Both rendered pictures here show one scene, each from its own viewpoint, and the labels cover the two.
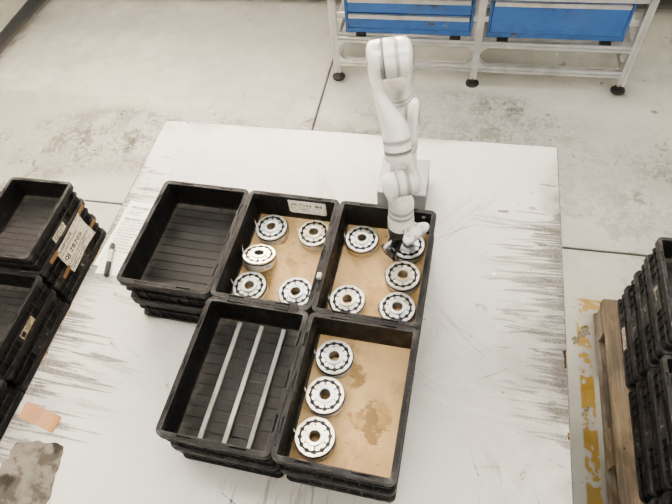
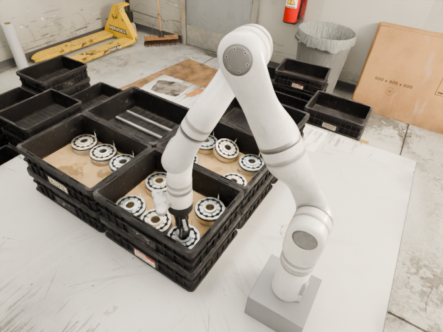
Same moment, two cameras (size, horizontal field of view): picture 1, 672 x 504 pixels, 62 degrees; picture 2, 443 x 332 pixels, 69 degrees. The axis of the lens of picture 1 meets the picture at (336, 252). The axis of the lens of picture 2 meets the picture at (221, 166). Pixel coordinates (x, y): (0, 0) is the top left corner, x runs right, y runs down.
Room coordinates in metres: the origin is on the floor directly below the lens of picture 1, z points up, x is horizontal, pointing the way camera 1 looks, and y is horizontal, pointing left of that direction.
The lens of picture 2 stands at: (1.17, -0.79, 1.68)
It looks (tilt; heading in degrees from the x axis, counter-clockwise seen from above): 41 degrees down; 100
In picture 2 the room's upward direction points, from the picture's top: 4 degrees clockwise
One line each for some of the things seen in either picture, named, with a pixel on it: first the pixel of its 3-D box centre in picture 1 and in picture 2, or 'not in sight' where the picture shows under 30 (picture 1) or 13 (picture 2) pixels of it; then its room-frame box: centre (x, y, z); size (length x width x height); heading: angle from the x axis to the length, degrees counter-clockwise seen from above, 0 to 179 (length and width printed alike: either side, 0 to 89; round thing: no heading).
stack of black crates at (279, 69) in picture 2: not in sight; (297, 94); (1.33, 1.78, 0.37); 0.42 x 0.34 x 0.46; 162
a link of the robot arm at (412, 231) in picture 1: (405, 220); (173, 193); (0.93, -0.21, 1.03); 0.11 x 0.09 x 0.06; 33
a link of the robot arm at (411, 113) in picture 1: (404, 122); (306, 237); (1.30, -0.27, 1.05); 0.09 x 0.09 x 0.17; 74
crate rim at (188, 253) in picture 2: (376, 260); (170, 194); (0.89, -0.11, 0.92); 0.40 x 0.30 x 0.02; 160
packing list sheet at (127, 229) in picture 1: (137, 237); (293, 131); (1.28, 0.71, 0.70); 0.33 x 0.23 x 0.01; 162
